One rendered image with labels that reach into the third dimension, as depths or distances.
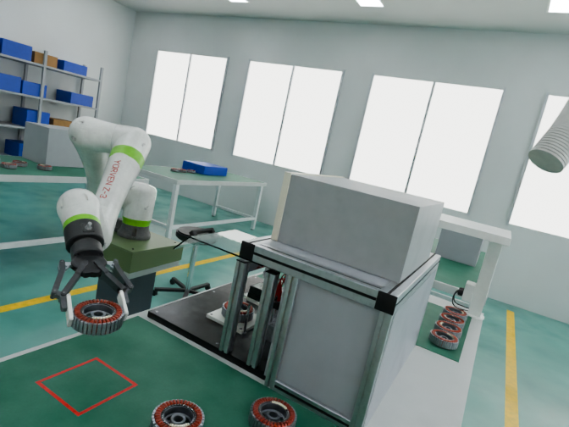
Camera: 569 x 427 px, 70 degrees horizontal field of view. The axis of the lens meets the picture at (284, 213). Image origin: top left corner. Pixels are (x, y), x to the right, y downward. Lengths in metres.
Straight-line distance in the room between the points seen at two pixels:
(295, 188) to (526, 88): 5.03
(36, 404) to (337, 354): 0.68
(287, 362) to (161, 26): 8.18
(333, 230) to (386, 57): 5.35
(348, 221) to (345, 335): 0.29
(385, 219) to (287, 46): 6.12
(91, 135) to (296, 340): 1.01
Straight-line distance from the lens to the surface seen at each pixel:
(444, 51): 6.20
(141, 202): 1.92
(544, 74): 6.03
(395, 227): 1.06
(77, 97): 8.09
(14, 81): 7.58
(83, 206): 1.21
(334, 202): 1.11
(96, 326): 1.02
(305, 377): 1.14
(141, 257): 1.82
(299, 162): 6.58
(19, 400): 1.11
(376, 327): 1.01
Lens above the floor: 1.40
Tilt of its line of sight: 10 degrees down
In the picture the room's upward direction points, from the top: 12 degrees clockwise
